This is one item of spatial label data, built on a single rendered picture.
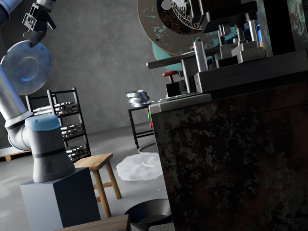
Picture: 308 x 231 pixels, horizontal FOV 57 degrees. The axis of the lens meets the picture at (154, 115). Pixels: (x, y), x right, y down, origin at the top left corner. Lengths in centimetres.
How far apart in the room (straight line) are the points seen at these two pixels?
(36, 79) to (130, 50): 626
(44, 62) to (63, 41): 669
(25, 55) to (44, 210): 79
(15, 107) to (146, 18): 152
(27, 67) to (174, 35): 124
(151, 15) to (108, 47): 554
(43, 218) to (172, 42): 170
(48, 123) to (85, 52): 705
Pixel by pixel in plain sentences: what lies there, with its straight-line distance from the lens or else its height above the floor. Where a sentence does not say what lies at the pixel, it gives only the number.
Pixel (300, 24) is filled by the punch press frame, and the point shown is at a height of 78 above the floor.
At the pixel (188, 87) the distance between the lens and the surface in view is 99.
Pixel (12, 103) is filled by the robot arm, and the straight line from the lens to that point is 120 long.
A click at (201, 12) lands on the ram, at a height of 90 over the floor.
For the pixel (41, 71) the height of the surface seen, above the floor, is 92.
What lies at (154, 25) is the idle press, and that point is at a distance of 242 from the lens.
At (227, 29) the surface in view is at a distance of 104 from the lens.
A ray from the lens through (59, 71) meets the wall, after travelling 829.
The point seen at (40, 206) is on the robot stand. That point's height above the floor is 37.
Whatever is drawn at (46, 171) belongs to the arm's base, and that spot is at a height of 48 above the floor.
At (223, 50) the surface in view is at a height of 76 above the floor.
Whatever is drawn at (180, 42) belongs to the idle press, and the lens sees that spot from 238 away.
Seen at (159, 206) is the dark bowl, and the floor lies 3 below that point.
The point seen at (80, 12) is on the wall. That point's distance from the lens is 832.
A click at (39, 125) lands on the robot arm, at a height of 65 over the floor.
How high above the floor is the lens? 67
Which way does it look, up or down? 4 degrees down
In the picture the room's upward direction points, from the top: 12 degrees counter-clockwise
